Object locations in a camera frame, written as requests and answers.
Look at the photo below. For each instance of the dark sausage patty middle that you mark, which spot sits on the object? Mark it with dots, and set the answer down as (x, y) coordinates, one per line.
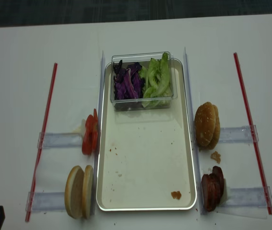
(216, 184)

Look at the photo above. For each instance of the cream metal tray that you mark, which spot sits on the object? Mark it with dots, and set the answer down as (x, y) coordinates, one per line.
(145, 155)

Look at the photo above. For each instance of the right red strip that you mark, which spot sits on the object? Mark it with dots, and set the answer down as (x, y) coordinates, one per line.
(256, 146)

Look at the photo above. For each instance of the sesame top bun front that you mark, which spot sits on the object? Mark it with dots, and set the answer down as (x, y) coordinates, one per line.
(205, 123)

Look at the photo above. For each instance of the sesame bun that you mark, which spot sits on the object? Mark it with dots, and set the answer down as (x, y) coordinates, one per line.
(216, 133)
(205, 123)

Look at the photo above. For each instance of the green lettuce leaves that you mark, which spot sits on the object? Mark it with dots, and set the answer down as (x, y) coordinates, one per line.
(157, 89)

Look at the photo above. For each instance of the bun slice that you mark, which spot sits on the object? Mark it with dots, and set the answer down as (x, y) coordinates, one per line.
(73, 192)
(86, 191)

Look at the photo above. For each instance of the sesame top bun rear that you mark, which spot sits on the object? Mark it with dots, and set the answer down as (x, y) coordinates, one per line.
(216, 133)

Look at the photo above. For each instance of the purple cabbage leaves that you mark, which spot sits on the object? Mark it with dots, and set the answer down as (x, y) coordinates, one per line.
(127, 81)

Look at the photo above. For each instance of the clear holder under top buns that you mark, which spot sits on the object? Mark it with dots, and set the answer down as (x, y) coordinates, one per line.
(243, 134)

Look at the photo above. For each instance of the left red strip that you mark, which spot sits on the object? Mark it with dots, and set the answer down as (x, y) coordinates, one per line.
(39, 151)

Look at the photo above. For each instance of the red tomato slices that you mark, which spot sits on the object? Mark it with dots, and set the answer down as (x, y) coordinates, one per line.
(91, 134)

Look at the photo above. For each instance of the bread crumb on table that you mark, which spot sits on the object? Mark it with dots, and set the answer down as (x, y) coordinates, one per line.
(216, 156)

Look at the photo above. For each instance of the brown crumb on tray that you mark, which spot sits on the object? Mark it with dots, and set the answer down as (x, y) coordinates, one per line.
(176, 195)

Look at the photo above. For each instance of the dark sausage patty front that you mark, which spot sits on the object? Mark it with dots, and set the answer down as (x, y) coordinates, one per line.
(209, 192)

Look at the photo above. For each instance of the clear holder under patties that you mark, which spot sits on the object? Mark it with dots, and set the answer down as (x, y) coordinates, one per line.
(248, 197)

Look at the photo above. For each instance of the dark sausage patty rear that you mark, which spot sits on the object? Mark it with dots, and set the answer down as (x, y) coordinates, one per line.
(218, 172)

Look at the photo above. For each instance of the clear plastic salad box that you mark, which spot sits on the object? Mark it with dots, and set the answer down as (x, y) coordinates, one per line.
(143, 59)

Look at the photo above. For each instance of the dark sausage patty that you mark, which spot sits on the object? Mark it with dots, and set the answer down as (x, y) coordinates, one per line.
(216, 184)
(218, 172)
(209, 192)

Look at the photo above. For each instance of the red strip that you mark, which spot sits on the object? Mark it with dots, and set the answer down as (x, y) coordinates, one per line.
(39, 151)
(256, 146)

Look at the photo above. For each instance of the clear holder under tomato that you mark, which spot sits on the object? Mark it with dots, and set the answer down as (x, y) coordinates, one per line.
(59, 140)

